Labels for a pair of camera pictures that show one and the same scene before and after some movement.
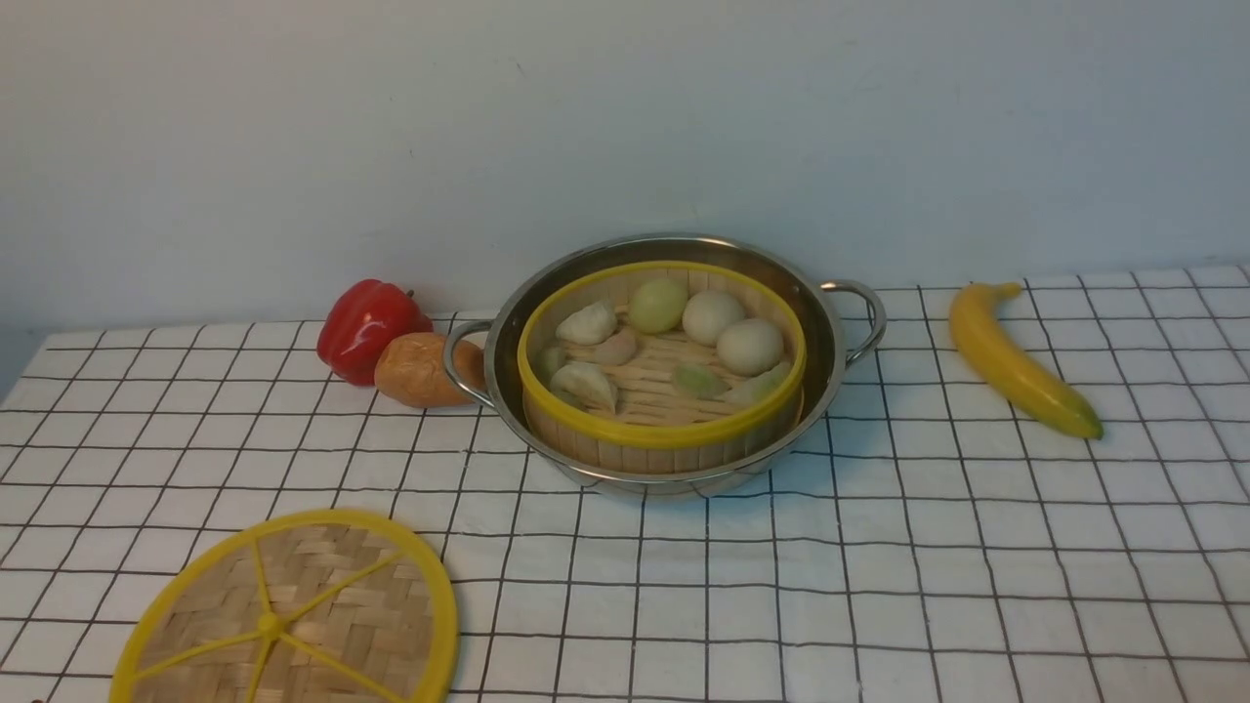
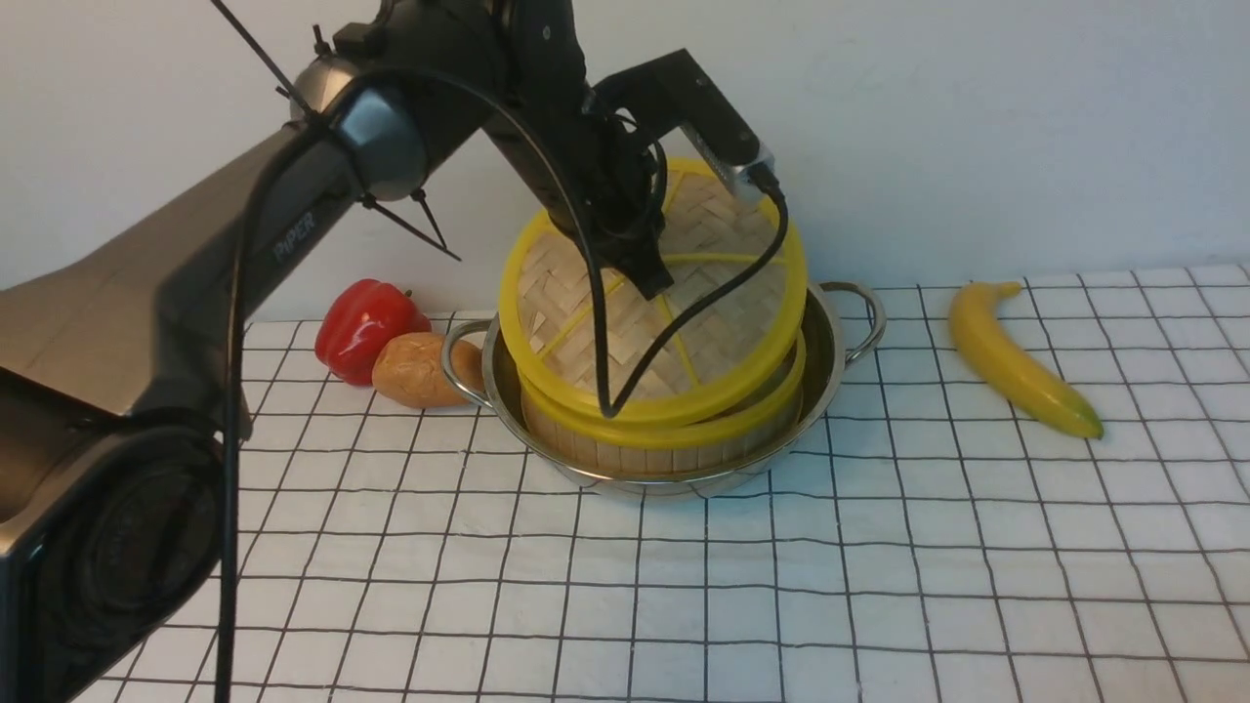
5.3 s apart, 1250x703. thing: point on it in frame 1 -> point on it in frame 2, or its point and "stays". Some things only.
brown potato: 410,370 stays
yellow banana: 977,326 stays
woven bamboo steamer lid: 326,605 -> 720,335
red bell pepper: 356,323 stays
